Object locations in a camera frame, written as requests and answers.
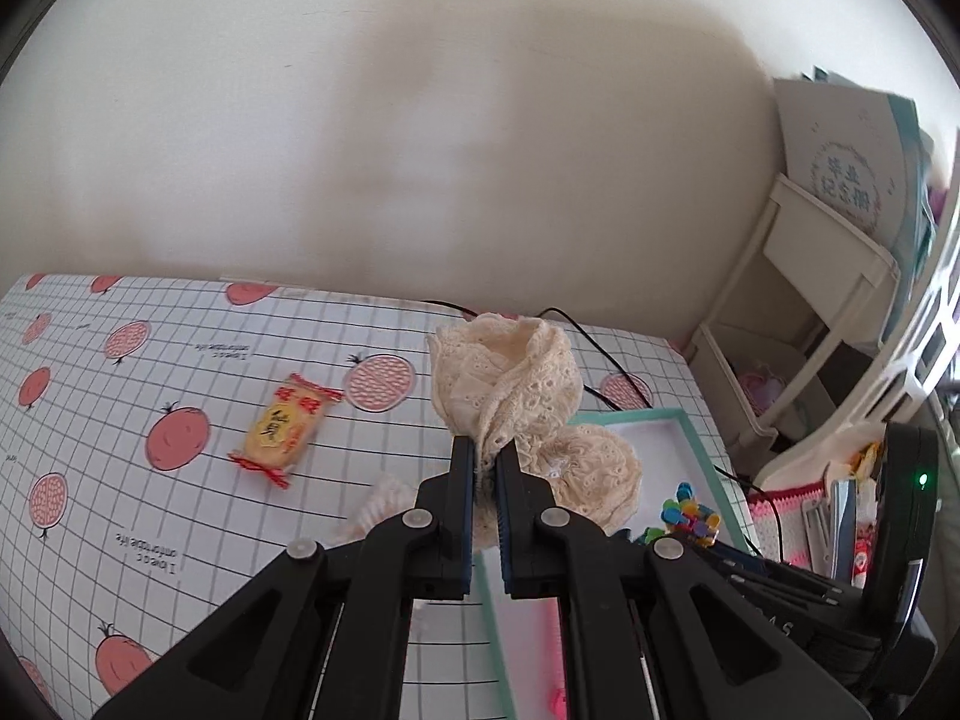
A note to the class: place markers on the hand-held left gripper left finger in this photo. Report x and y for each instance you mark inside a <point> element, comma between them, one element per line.
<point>459,525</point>

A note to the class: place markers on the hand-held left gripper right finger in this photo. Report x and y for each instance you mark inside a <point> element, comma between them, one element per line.
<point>514,532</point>

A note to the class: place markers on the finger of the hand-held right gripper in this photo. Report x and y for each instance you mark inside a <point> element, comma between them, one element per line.
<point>765,574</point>

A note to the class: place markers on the bunch of colourful clips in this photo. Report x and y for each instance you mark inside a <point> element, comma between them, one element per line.
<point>686,510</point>

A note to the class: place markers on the teal cardboard box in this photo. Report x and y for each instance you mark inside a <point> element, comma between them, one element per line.
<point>660,457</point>

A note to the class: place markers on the cream lace cloth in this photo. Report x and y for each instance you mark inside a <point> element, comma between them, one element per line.
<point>517,375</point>

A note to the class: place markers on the white and red tube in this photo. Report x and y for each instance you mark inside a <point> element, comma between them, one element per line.
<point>866,551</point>

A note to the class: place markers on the silver metal clip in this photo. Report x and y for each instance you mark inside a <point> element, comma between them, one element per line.
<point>840,517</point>

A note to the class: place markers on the pink crochet basket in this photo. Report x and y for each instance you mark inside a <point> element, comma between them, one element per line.
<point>787,514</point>

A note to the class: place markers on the pink toy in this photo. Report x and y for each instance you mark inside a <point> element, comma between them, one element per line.
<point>761,390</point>

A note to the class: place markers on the rice cracker packet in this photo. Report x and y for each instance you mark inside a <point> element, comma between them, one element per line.
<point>283,431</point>

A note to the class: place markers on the cream plastic shelf rack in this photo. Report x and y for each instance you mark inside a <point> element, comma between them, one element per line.
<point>810,240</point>

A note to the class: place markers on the grid tablecloth with tomato print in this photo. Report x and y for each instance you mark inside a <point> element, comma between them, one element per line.
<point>187,345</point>

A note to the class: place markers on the teal and white book box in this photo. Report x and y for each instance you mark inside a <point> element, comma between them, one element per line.
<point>847,157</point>

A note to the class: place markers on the white lattice frame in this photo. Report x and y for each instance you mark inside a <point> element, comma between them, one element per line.
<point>911,345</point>

